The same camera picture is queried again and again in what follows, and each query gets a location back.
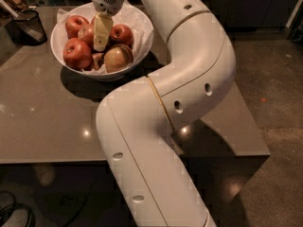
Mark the red apple front left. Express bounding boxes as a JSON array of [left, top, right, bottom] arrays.
[[63, 38, 92, 70]]

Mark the white ceramic bowl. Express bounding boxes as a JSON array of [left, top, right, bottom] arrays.
[[49, 0, 155, 82]]

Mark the red apple right centre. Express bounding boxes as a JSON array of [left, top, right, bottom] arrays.
[[110, 24, 134, 47]]

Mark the yellow green apple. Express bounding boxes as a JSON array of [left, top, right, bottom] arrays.
[[104, 44, 134, 73]]

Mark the white tissue paper liner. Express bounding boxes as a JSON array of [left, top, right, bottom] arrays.
[[56, 0, 154, 76]]

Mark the dark cabinet row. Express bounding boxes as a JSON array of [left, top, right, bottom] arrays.
[[202, 0, 302, 39]]

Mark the small apple front centre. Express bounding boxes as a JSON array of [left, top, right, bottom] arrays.
[[92, 53, 104, 70]]

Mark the black cable on floor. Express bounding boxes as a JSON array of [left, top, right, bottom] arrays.
[[0, 191, 37, 227]]

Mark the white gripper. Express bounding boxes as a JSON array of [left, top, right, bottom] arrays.
[[92, 0, 124, 51]]

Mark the red apple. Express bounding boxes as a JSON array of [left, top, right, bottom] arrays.
[[65, 15, 89, 38], [110, 24, 134, 47], [63, 38, 92, 70], [78, 24, 94, 49]]

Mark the red apple back left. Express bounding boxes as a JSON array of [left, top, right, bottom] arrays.
[[65, 15, 89, 38]]

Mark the black mesh pen cup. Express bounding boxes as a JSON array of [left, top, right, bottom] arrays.
[[13, 10, 47, 46]]

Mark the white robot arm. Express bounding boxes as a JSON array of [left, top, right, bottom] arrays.
[[96, 0, 236, 227]]

